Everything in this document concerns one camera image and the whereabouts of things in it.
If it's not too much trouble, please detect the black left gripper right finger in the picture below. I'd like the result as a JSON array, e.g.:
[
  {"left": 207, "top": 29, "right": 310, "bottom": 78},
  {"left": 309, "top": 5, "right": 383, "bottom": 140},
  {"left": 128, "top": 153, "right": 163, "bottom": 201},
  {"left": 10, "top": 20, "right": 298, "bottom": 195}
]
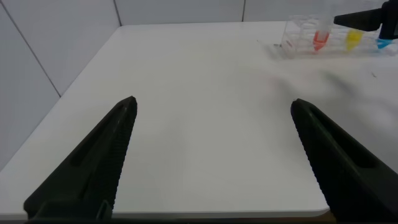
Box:
[{"left": 290, "top": 98, "right": 398, "bottom": 223}]

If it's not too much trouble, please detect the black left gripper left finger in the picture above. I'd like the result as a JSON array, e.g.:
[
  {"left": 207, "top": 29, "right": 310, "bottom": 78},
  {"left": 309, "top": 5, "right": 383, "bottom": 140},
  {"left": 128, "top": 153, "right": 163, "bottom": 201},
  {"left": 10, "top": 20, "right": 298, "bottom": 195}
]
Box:
[{"left": 24, "top": 96, "right": 138, "bottom": 220}]

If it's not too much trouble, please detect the test tube with red pigment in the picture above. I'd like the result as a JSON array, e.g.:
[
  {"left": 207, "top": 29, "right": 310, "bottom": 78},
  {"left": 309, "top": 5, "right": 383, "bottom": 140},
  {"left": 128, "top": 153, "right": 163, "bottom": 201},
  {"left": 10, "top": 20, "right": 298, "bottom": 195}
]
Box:
[{"left": 312, "top": 0, "right": 331, "bottom": 52}]

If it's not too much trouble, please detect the test tube with blue pigment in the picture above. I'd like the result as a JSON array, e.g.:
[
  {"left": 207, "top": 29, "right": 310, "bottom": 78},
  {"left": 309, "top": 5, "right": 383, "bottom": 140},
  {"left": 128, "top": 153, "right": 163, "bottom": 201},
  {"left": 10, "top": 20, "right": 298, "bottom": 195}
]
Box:
[{"left": 376, "top": 37, "right": 394, "bottom": 50}]

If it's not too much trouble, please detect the clear plastic test tube rack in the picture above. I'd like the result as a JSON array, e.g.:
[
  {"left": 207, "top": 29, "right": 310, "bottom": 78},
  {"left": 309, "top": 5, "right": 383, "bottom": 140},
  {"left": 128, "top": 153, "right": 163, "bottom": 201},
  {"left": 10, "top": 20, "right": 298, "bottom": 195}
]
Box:
[{"left": 281, "top": 14, "right": 398, "bottom": 59}]

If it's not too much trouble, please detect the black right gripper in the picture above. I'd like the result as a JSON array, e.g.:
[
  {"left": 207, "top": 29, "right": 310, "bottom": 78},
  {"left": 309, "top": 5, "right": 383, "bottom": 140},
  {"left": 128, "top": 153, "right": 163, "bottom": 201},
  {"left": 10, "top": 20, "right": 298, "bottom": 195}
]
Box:
[{"left": 333, "top": 0, "right": 398, "bottom": 40}]

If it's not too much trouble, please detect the test tube with yellow pigment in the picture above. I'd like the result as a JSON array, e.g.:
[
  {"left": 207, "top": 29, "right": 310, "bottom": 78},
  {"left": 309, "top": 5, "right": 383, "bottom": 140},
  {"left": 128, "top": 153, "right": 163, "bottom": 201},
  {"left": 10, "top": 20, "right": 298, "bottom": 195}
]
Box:
[{"left": 345, "top": 28, "right": 364, "bottom": 52}]

